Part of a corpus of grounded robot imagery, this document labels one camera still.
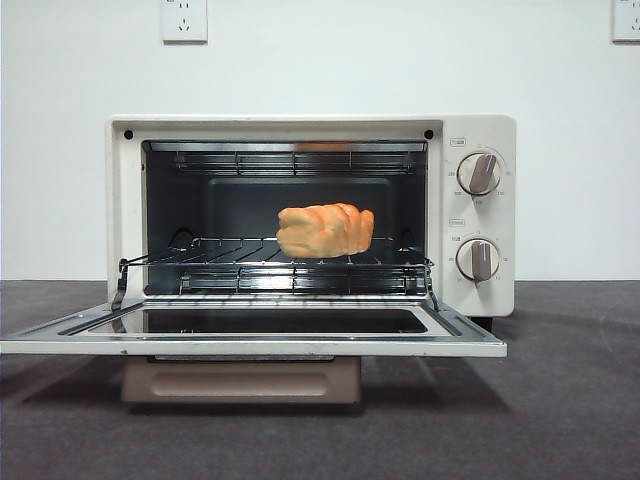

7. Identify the white wall socket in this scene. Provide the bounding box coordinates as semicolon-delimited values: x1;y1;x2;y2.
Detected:
612;0;640;45
160;0;209;45

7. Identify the cream Toshiba toaster oven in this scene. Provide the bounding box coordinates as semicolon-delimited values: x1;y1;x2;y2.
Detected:
0;113;517;405

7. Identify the cream oven knob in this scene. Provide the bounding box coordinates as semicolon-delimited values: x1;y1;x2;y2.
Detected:
457;152;504;196
455;237;502;286

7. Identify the golden brown bread loaf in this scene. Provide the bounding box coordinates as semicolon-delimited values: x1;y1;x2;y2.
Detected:
275;202;376;260

